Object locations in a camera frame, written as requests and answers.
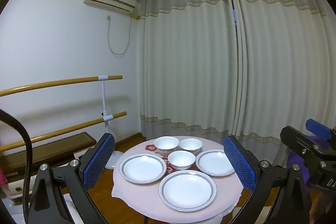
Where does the large white bowl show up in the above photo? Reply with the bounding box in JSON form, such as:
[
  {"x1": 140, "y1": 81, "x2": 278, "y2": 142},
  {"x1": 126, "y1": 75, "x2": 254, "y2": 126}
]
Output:
[{"x1": 154, "y1": 136, "x2": 180, "y2": 157}]

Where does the white air conditioner power cord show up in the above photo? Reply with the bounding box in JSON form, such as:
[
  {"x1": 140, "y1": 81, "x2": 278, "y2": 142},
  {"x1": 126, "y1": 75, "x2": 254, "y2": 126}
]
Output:
[{"x1": 106, "y1": 14, "x2": 132, "y2": 56}]

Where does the purple clothing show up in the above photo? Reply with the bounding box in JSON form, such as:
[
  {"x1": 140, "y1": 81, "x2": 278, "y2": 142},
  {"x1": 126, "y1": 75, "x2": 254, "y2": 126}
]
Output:
[{"x1": 286, "y1": 133, "x2": 330, "y2": 174}]

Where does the black braided cable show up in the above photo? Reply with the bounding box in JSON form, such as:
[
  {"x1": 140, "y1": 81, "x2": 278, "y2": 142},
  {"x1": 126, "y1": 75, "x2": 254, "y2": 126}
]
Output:
[{"x1": 0, "y1": 109, "x2": 33, "y2": 224}]

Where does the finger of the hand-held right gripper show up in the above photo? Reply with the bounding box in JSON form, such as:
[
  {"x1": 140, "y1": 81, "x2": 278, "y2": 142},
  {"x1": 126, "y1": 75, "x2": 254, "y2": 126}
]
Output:
[
  {"x1": 280, "y1": 126, "x2": 319, "y2": 161},
  {"x1": 305, "y1": 119, "x2": 336, "y2": 147}
]

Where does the pink printed tablecloth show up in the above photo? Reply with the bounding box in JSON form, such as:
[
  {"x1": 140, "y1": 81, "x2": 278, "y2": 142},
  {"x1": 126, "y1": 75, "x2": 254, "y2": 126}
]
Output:
[{"x1": 112, "y1": 136, "x2": 244, "y2": 223}]

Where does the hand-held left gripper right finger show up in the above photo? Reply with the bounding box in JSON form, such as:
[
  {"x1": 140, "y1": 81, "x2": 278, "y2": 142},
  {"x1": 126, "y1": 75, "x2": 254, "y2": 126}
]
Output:
[{"x1": 223, "y1": 135, "x2": 313, "y2": 224}]

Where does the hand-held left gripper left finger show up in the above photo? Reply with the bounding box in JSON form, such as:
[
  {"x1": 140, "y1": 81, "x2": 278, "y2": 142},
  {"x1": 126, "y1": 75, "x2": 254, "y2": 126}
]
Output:
[{"x1": 28, "y1": 133, "x2": 116, "y2": 224}]

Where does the white barre stand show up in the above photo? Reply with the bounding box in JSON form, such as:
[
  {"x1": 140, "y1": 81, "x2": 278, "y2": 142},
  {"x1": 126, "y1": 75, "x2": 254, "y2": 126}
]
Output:
[{"x1": 98, "y1": 74, "x2": 124, "y2": 169}]

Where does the wooden barre rail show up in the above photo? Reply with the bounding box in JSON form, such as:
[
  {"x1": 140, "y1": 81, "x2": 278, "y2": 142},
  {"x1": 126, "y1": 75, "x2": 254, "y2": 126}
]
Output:
[
  {"x1": 0, "y1": 75, "x2": 123, "y2": 97},
  {"x1": 0, "y1": 112, "x2": 127, "y2": 152}
]

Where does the beige air conditioner pipe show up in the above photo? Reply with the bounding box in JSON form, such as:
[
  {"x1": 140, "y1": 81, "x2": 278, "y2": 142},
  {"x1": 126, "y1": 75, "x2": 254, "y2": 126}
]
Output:
[{"x1": 130, "y1": 0, "x2": 147, "y2": 21}]

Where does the white plate with grey rim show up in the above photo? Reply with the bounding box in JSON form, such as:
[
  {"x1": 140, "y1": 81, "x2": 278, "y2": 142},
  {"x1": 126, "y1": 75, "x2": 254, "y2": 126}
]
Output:
[
  {"x1": 119, "y1": 153, "x2": 167, "y2": 185},
  {"x1": 158, "y1": 170, "x2": 217, "y2": 212},
  {"x1": 196, "y1": 149, "x2": 235, "y2": 177}
]

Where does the small white bowl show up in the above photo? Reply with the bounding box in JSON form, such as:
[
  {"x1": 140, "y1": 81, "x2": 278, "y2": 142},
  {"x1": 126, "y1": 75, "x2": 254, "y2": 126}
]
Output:
[
  {"x1": 167, "y1": 151, "x2": 195, "y2": 170},
  {"x1": 180, "y1": 138, "x2": 203, "y2": 155}
]

